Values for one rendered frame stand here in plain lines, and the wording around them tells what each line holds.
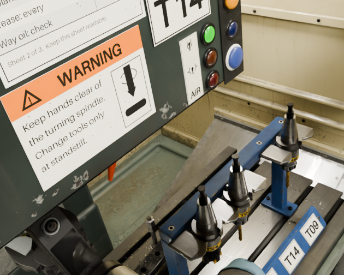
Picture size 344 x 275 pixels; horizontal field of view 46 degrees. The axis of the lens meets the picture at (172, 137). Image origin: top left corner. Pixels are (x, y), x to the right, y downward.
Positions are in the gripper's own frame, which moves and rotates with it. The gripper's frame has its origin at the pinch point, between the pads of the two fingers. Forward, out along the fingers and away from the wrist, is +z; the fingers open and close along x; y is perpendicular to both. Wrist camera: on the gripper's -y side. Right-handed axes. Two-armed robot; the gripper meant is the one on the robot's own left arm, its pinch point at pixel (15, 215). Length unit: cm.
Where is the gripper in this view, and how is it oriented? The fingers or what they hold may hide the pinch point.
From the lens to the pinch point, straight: 68.5
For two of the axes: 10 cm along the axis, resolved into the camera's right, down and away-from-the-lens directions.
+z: -7.9, -3.2, 5.2
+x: 6.0, -5.5, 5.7
